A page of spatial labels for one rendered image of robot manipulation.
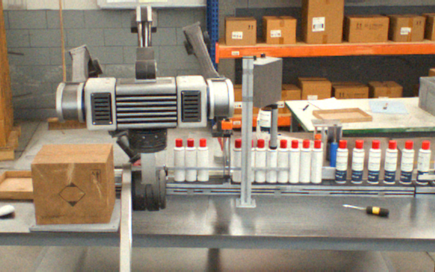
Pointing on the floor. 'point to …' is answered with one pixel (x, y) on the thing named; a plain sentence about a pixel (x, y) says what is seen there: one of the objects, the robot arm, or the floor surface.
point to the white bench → (426, 123)
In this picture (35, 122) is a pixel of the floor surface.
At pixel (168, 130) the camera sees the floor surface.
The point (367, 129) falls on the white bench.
